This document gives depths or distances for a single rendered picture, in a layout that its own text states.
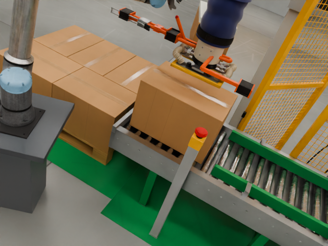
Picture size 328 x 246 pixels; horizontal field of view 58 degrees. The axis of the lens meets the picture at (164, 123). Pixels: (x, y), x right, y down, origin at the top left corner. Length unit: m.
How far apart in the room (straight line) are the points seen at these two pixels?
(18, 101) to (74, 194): 0.98
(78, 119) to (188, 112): 1.00
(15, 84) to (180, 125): 1.01
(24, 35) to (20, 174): 0.82
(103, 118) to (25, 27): 0.94
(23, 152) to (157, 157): 0.84
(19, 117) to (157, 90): 0.83
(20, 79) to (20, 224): 1.05
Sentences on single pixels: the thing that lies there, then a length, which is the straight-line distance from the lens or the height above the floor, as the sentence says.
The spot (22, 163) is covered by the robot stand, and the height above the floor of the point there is 0.51.
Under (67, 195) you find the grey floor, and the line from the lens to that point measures 2.41.
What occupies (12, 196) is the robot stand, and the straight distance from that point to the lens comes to 2.24.
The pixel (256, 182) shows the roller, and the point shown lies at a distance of 2.22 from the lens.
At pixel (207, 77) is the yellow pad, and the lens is 1.84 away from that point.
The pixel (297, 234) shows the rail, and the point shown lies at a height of 0.57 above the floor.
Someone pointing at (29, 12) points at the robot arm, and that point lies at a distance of 1.67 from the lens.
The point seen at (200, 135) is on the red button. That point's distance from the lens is 1.54.
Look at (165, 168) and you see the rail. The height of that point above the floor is 0.50.
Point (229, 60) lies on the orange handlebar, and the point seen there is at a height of 1.26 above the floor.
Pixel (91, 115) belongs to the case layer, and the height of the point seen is 0.45.
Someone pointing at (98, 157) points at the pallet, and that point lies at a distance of 2.61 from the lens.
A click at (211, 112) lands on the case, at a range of 1.89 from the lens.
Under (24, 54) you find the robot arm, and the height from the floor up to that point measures 1.08.
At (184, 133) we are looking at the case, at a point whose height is 0.72.
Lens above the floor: 1.97
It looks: 38 degrees down
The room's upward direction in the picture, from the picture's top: 19 degrees clockwise
